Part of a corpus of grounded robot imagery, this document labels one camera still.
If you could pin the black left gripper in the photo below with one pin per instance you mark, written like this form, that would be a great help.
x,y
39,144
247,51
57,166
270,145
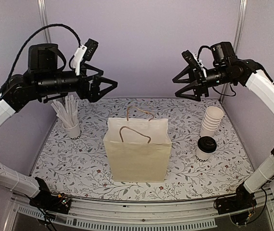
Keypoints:
x,y
85,92

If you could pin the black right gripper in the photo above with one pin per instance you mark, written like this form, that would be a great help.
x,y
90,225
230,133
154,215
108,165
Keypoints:
x,y
199,84

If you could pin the black plastic cup lid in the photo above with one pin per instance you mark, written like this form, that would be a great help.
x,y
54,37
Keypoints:
x,y
207,144

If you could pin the white paper coffee cup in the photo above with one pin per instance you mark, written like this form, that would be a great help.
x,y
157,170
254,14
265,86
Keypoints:
x,y
202,156

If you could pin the cream paper bag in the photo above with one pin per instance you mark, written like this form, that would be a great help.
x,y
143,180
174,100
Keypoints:
x,y
138,150

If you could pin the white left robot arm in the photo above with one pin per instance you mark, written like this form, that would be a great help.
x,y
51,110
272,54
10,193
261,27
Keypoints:
x,y
49,76

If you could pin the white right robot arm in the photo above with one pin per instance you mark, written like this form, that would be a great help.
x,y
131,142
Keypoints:
x,y
229,69

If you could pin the cup of white straws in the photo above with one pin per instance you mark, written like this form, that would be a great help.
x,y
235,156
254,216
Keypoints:
x,y
68,114

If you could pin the stack of white paper cups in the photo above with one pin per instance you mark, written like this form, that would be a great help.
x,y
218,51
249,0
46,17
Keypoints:
x,y
211,121

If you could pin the floral patterned table mat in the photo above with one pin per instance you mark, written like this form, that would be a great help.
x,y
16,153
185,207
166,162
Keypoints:
x,y
80,167

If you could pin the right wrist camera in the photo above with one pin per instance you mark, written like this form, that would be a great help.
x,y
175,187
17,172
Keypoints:
x,y
193,63

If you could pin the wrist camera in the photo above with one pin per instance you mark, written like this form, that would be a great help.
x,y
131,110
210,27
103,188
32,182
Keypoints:
x,y
82,54
193,63

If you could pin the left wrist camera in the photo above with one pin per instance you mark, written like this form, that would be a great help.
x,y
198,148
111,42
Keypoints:
x,y
82,54

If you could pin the right aluminium frame post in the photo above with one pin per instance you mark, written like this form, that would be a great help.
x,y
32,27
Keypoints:
x,y
238,35

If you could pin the aluminium frame post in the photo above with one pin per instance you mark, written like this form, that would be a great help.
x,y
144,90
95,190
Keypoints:
x,y
44,19
238,35

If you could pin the left aluminium frame post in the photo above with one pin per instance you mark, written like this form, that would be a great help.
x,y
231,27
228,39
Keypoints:
x,y
44,19

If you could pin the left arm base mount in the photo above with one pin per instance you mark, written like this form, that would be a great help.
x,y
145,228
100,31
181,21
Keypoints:
x,y
59,203

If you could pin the metal front rail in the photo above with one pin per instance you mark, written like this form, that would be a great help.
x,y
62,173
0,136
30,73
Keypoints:
x,y
106,215

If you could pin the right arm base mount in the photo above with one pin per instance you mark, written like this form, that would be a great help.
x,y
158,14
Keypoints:
x,y
242,203

